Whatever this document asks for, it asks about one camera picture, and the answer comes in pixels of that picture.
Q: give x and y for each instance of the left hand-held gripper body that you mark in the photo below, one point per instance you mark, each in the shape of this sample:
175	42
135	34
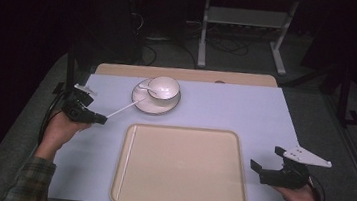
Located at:
76	108

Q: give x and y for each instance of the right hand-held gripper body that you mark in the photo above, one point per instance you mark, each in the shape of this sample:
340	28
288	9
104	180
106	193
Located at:
287	179

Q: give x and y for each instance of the white chopstick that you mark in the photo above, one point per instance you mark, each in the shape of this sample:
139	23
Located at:
125	107
126	162

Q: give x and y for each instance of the white plate with dark rim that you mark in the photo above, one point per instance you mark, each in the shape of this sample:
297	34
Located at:
152	108

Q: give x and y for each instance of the white ceramic spoon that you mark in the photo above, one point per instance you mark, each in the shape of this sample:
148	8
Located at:
147	88

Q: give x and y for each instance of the white ribbed bowl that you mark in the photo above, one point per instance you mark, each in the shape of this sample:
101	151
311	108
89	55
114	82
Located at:
166	87

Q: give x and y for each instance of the beige plastic tray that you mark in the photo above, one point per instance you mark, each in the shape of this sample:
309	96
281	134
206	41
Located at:
180	171

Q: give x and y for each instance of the person's left hand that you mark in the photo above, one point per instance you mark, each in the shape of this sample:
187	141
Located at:
57	133

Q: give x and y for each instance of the black floor stand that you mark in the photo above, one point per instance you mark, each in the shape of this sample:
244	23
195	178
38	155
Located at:
344	98
70	72

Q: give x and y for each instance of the white table mat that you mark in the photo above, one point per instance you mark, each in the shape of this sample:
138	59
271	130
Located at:
232	109

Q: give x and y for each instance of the white metal stand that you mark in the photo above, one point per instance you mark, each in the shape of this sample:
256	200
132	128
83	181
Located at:
247	17

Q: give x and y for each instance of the metal frame rail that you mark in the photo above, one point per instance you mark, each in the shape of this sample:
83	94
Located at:
24	161
354	159

